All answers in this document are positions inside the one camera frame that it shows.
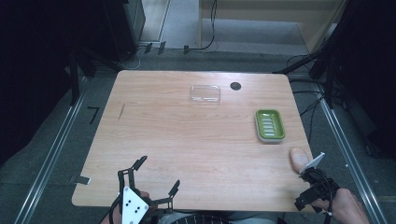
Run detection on green soap dish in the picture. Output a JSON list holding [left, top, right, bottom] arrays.
[[254, 108, 287, 144]]

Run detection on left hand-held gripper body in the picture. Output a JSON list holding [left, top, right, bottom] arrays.
[[115, 186, 157, 224]]

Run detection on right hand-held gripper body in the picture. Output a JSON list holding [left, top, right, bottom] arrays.
[[293, 151, 341, 215]]

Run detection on metal floor rail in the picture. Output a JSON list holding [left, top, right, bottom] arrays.
[[314, 83, 389, 224], [13, 77, 90, 224]]

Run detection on black equipment cabinet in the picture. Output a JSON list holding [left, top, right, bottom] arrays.
[[102, 0, 147, 62]]

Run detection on black floor cables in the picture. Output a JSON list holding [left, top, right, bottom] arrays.
[[286, 54, 331, 144]]

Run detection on beige soap bar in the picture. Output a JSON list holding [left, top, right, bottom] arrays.
[[289, 147, 313, 175]]

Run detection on white floor cable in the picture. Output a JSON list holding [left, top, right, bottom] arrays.
[[120, 46, 148, 71]]

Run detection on black hanging cable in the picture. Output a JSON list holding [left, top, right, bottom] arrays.
[[186, 0, 219, 52]]

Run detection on light wooden shelf unit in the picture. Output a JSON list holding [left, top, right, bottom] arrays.
[[197, 0, 348, 54]]

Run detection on clear plastic lid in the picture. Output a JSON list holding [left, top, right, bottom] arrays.
[[190, 84, 222, 106]]

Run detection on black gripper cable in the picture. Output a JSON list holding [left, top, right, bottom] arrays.
[[314, 169, 334, 224]]

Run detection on grey tape piece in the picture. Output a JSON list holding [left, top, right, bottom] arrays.
[[68, 175, 92, 186]]

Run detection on person's right hand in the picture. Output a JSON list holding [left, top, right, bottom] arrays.
[[310, 188, 372, 224]]

